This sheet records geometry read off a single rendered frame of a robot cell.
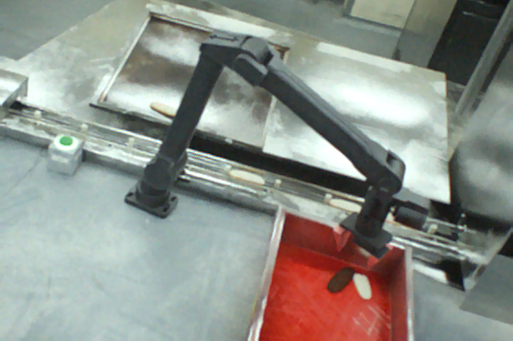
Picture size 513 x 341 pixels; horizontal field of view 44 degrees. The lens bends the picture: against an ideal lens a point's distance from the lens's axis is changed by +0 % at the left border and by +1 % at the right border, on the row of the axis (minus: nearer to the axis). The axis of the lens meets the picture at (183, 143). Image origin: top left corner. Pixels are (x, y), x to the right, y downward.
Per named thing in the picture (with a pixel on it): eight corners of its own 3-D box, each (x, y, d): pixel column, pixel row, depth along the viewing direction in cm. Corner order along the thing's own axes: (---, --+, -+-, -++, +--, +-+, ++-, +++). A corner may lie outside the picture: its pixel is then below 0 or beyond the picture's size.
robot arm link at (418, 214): (387, 154, 132) (381, 175, 126) (442, 173, 130) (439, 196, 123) (369, 196, 139) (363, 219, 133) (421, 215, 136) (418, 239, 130)
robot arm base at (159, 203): (123, 202, 159) (164, 220, 156) (125, 178, 154) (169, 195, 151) (138, 183, 166) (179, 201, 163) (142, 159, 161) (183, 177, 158)
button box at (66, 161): (44, 179, 166) (45, 146, 160) (56, 161, 173) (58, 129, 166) (72, 187, 165) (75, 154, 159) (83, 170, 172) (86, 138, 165)
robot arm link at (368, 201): (372, 178, 135) (367, 192, 130) (404, 189, 133) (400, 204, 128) (362, 202, 139) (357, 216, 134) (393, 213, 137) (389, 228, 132)
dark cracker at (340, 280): (336, 296, 144) (337, 292, 144) (322, 287, 146) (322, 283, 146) (358, 272, 150) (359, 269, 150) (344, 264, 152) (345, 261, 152)
